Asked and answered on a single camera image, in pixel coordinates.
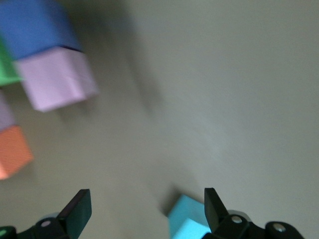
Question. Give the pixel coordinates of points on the cyan foam cube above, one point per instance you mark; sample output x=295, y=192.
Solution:
x=185, y=219

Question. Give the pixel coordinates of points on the green foam cube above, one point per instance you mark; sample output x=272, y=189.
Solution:
x=7, y=67

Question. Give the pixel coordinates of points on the pink foam cube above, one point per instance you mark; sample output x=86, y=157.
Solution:
x=57, y=79
x=6, y=112

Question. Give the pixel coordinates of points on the brown table cover sheet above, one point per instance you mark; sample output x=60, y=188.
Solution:
x=199, y=99

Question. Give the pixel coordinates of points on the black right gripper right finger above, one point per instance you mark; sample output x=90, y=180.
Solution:
x=219, y=221

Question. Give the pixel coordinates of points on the orange foam cube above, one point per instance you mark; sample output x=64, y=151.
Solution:
x=12, y=152

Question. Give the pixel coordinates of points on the purple foam cube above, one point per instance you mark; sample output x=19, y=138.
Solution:
x=37, y=27

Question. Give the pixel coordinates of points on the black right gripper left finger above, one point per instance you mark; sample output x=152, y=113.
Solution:
x=72, y=219

